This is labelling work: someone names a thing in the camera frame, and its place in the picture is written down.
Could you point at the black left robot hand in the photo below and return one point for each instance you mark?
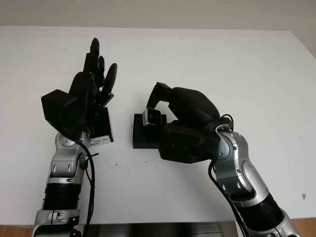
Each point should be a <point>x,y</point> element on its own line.
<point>80,89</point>

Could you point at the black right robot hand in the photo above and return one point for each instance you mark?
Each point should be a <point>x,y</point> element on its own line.
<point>190,101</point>

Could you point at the small silver depth camera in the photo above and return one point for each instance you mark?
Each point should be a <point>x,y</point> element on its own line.
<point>154,118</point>

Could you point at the black RealSense box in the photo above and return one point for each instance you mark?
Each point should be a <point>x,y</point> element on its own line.
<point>103,123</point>

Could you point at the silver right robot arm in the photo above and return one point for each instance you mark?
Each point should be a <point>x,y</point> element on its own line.
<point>237,163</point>

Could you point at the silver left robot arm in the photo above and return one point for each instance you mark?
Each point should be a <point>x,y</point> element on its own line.
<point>64,160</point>

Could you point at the dark grey robot torso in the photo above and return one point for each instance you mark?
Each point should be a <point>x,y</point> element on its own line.
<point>148,227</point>

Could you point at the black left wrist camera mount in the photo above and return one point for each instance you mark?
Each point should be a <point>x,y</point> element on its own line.
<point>56,108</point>

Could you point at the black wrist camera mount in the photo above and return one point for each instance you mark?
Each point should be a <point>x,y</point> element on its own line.
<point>56,108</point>
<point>182,143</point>

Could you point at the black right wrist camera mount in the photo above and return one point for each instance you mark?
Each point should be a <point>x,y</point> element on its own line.
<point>182,143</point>

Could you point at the black camera box base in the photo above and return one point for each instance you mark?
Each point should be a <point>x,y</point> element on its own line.
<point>142,138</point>

